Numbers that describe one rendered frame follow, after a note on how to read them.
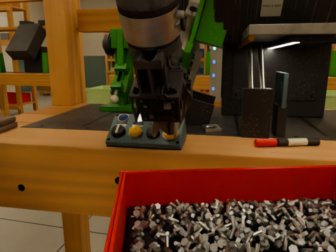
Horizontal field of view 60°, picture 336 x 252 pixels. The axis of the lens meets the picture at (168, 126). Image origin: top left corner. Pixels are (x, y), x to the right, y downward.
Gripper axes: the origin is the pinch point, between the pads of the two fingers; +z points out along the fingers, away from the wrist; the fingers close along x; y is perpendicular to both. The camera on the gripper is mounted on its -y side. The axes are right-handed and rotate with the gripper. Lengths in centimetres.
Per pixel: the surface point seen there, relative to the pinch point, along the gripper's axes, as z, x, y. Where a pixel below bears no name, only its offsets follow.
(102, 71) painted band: 625, -446, -842
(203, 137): 9.6, 5.8, -5.7
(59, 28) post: 14, -55, -63
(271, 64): 13.3, 23.7, -38.0
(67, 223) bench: 85, -58, -13
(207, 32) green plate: -2.1, 5.5, -29.8
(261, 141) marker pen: 5.4, 17.2, -1.8
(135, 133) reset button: 1.4, -6.7, 1.0
